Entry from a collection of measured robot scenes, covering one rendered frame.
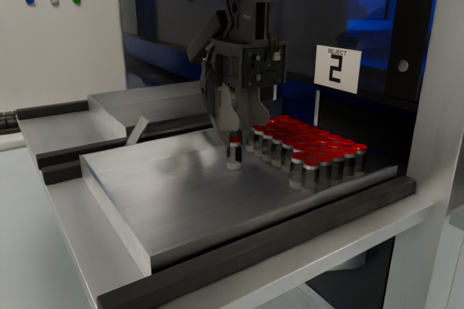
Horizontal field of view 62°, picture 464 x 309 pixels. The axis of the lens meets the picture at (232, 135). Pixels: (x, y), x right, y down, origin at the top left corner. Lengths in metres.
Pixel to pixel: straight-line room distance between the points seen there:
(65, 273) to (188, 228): 1.47
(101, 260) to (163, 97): 0.61
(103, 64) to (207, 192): 0.83
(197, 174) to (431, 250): 0.32
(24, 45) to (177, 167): 0.75
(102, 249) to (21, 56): 0.87
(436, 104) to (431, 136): 0.04
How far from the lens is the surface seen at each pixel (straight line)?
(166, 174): 0.56
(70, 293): 1.78
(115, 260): 0.41
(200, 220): 0.45
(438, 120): 0.52
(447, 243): 0.59
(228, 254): 0.37
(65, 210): 0.51
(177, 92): 0.98
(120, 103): 0.93
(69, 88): 1.26
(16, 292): 1.88
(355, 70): 0.58
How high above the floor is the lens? 1.12
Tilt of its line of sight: 20 degrees down
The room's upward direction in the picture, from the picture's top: straight up
